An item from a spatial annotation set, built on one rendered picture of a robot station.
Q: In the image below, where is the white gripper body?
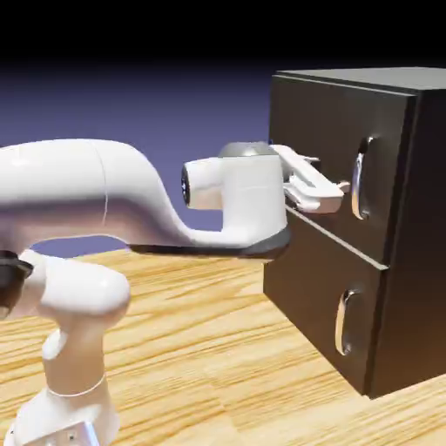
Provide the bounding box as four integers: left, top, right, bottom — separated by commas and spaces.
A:
270, 144, 345, 214

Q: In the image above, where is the dark cabinet door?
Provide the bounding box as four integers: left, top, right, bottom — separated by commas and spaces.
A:
267, 73, 418, 267
262, 207, 390, 397

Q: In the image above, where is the dark brown wooden cabinet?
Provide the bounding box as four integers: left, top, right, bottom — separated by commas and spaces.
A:
262, 67, 446, 401

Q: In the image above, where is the curved silver door handle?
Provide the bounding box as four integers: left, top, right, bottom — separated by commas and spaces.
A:
350, 135, 376, 221
334, 287, 364, 357

